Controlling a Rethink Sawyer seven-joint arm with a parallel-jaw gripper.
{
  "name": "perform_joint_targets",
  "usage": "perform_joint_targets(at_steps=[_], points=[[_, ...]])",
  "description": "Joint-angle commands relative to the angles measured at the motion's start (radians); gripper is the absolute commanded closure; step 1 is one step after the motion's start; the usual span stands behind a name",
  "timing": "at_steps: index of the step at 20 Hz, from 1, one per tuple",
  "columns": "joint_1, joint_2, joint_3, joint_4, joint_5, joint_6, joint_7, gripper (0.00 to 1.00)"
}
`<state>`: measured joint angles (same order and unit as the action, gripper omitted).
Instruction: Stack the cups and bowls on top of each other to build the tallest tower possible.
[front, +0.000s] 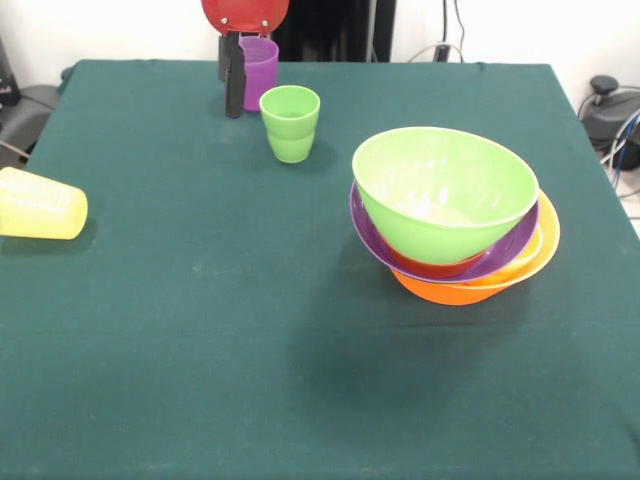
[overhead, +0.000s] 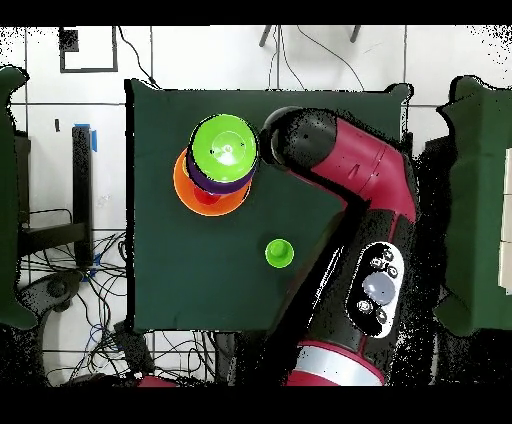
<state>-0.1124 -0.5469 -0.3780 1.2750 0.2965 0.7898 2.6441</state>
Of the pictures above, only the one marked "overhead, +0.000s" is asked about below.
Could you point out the orange-red cup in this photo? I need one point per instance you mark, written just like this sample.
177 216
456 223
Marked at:
204 198

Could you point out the purple bowl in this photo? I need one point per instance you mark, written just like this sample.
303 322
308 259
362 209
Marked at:
208 184

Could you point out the green bowl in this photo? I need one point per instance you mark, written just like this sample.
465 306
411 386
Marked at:
224 148

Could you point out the large yellow-orange bowl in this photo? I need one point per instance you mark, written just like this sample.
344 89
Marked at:
182 192

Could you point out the green stepped cup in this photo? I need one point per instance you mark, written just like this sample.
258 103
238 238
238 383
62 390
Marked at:
279 253

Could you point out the dark green tablecloth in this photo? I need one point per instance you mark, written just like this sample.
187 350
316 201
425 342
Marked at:
180 260

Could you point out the grey tripod leg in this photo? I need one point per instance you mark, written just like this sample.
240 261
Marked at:
355 34
265 36

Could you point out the blue tape strip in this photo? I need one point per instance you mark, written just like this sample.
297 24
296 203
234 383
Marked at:
94 142

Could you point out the black stand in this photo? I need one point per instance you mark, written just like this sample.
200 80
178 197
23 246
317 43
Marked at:
82 180

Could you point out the black box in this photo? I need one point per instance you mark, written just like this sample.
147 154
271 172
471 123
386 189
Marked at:
438 180

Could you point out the black power strip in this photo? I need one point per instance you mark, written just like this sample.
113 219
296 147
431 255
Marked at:
134 352

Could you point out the dark office chair base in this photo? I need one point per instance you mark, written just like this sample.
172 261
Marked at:
56 288

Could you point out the green cloth covered table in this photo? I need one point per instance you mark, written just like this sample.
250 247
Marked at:
476 200
8 200

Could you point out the white boxes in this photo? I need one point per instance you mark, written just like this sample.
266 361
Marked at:
507 220

